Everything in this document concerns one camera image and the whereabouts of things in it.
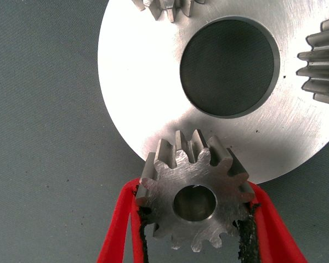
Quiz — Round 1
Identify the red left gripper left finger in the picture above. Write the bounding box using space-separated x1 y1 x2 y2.
95 177 154 263

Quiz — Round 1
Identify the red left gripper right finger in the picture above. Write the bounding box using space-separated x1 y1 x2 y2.
235 182 310 263

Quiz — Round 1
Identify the small steel planetary gear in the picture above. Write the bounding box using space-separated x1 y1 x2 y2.
135 128 258 253
131 0 207 23
296 14 329 108

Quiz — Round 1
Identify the round metal carrier plate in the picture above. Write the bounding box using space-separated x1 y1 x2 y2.
97 0 329 185

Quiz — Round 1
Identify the dark grey table cloth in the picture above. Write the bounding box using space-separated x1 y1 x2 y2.
0 0 329 263

